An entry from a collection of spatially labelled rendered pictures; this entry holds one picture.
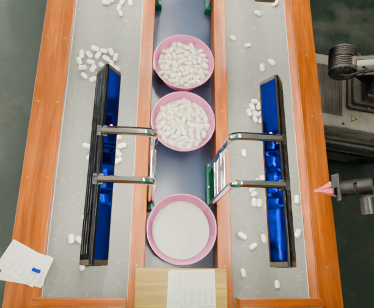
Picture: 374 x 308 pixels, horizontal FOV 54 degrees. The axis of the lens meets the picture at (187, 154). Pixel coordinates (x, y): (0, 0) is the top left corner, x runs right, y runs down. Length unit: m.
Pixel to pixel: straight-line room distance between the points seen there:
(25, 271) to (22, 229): 0.15
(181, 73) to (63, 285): 0.97
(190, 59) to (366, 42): 1.72
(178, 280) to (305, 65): 1.08
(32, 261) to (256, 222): 0.85
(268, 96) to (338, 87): 0.95
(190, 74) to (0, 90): 1.33
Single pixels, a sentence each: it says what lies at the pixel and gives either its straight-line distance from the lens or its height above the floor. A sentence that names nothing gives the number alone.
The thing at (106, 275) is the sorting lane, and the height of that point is 0.74.
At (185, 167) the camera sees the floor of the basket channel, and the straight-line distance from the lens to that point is 1.57.
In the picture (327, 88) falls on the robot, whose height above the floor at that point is 0.47.
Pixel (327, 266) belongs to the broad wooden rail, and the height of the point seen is 0.77.
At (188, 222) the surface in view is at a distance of 1.47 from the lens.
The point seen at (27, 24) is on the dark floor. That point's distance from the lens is 2.80.
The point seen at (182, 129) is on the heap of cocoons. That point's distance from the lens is 1.55.
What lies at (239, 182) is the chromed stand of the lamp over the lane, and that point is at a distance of 1.12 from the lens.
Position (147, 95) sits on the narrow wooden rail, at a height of 0.77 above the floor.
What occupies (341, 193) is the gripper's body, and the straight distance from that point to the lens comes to 1.45.
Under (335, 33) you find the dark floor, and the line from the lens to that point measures 3.04.
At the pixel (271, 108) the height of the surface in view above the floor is 1.09.
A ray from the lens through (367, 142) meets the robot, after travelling 2.28.
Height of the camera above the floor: 2.18
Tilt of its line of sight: 71 degrees down
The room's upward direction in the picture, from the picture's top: 20 degrees clockwise
